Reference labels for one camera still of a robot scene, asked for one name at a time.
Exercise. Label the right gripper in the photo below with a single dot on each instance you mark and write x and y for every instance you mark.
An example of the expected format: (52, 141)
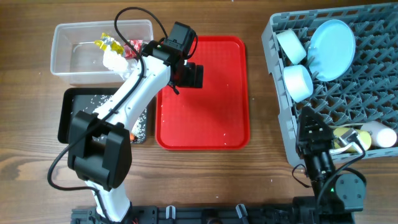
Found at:
(308, 142)

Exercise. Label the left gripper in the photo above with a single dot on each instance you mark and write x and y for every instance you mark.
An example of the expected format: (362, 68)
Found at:
(193, 76)

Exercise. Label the light blue bowl with rice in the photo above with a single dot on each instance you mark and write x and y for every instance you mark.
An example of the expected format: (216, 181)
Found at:
(298, 82)

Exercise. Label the yellow plastic cup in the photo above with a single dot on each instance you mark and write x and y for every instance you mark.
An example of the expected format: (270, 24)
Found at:
(363, 135)

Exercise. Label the red candy wrapper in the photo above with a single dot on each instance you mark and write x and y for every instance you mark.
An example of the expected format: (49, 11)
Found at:
(128, 52)

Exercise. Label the pink plastic cup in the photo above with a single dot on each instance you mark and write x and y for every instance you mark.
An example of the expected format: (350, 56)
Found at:
(381, 135)

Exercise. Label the white tissue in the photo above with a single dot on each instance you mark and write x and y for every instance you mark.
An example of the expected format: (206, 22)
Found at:
(116, 63)

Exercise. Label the light blue plate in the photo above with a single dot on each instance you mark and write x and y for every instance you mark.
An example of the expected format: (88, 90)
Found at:
(331, 50)

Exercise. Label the green bowl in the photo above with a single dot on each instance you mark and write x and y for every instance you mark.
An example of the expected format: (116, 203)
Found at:
(291, 45)

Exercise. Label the yellow snack wrapper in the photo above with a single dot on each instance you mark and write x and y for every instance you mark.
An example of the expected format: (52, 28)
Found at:
(108, 41)

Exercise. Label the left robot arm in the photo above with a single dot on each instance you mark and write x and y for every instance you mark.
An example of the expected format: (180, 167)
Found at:
(100, 148)

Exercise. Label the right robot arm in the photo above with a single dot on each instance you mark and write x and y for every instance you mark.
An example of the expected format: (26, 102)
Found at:
(338, 193)

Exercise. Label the grey dishwasher rack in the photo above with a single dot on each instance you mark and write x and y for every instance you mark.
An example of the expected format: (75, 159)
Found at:
(367, 91)

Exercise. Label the white plastic spoon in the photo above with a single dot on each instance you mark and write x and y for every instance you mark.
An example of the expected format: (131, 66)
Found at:
(346, 125)

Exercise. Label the red serving tray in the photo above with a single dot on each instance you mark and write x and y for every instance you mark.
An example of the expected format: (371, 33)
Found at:
(216, 116)

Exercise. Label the clear plastic bin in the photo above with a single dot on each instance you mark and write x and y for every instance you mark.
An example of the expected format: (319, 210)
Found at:
(78, 61)

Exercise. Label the white rice pile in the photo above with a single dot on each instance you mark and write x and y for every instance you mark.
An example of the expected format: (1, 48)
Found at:
(88, 103)

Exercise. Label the black plastic tray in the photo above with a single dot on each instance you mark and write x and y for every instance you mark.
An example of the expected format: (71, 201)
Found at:
(65, 118)

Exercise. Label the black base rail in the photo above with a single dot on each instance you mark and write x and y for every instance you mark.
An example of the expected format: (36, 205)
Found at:
(202, 215)

